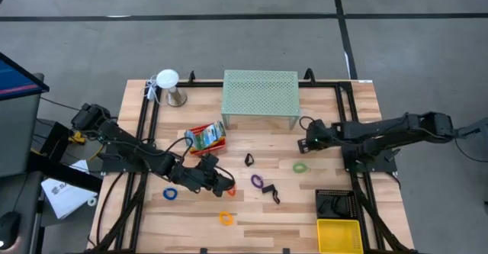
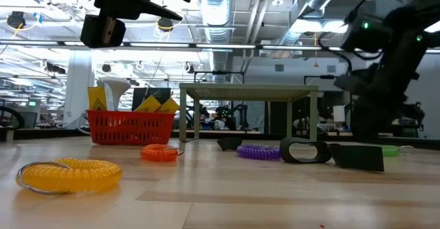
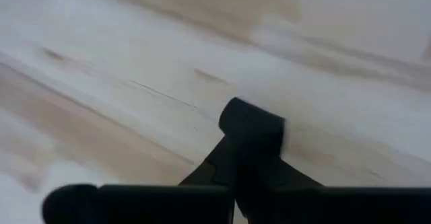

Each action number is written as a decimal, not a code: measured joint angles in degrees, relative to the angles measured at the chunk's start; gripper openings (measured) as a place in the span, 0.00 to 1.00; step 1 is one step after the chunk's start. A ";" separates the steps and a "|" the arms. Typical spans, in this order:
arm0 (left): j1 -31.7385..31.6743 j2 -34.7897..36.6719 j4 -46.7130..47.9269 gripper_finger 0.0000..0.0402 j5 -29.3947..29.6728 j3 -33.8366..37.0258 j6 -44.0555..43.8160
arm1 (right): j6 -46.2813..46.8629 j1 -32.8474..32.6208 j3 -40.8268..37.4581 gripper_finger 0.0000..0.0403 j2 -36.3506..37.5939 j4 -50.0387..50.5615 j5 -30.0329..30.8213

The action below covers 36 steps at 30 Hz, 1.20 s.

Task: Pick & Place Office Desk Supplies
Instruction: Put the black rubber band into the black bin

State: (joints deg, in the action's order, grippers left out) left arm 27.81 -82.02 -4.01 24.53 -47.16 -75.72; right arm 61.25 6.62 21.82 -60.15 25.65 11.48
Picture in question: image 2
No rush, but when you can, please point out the black metal stand frame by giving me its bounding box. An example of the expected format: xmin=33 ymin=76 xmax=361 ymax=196
xmin=303 ymin=74 xmax=353 ymax=130

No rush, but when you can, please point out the black aluminium table frame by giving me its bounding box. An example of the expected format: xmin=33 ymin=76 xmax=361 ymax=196
xmin=0 ymin=128 xmax=440 ymax=146

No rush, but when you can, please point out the yellow hanging pendant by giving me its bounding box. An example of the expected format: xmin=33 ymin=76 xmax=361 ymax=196
xmin=312 ymin=32 xmax=320 ymax=68

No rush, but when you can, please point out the orange coil wristband keychain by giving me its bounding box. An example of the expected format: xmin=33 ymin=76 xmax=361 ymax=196
xmin=140 ymin=143 xmax=185 ymax=163

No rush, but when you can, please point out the ribbed silver ventilation duct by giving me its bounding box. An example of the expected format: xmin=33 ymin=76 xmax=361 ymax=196
xmin=197 ymin=0 xmax=234 ymax=74

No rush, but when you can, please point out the long ceiling light strip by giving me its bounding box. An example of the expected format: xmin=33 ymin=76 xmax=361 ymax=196
xmin=0 ymin=39 xmax=440 ymax=54

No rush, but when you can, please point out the yellow coil wristband keychain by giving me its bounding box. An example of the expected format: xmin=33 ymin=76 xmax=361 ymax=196
xmin=15 ymin=157 xmax=123 ymax=196

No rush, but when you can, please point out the red plastic basket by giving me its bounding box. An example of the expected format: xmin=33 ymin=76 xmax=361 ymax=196
xmin=87 ymin=109 xmax=176 ymax=146

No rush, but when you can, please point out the green coil wristband keychain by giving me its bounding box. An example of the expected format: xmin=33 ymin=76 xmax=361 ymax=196
xmin=380 ymin=144 xmax=416 ymax=158

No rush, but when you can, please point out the purple coil wristband keychain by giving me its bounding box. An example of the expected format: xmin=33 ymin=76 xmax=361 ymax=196
xmin=235 ymin=144 xmax=283 ymax=162

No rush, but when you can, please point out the small white panel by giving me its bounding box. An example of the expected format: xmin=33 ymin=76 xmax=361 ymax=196
xmin=332 ymin=105 xmax=347 ymax=123

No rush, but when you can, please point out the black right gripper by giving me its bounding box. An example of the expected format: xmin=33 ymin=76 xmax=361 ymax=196
xmin=333 ymin=65 xmax=421 ymax=144

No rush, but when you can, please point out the white power cable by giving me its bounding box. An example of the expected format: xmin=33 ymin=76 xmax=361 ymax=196
xmin=76 ymin=109 xmax=94 ymax=135

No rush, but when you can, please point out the black ceiling dome device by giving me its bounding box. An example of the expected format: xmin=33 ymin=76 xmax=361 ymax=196
xmin=6 ymin=11 xmax=27 ymax=30
xmin=157 ymin=15 xmax=175 ymax=33

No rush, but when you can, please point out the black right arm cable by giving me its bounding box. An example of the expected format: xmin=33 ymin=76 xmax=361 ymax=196
xmin=318 ymin=0 xmax=392 ymax=74

